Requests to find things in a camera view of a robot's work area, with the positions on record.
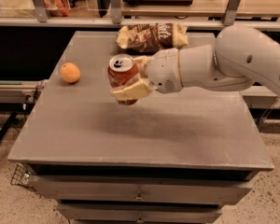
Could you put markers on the upper drawer with handle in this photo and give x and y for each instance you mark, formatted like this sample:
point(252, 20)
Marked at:
point(147, 190)

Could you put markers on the orange fruit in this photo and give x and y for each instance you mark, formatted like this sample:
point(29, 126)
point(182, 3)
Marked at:
point(70, 73)

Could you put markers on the metal shelf rail frame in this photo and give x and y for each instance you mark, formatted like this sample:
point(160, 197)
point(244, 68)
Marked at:
point(200, 15)

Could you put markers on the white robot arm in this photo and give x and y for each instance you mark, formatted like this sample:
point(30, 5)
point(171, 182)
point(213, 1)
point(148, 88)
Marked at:
point(240, 57)

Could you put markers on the lower drawer with handle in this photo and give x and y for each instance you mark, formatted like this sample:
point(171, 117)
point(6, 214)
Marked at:
point(139, 214)

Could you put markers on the grey drawer cabinet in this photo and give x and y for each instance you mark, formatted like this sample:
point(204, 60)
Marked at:
point(79, 130)

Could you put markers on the orange snack bag on shelf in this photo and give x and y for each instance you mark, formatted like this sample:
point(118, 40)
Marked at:
point(54, 0)

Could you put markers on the brown chip bag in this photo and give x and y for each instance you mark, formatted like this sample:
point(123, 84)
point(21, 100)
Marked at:
point(153, 37)

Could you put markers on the red coke can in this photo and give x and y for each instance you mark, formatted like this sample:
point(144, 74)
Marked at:
point(122, 72)

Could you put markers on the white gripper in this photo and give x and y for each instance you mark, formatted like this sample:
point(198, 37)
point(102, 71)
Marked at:
point(162, 69)

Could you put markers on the drawer with handle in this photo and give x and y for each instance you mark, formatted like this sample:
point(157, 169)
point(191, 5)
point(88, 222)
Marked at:
point(147, 190)
point(139, 214)

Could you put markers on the wire basket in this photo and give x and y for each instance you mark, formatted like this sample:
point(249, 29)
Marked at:
point(21, 177)

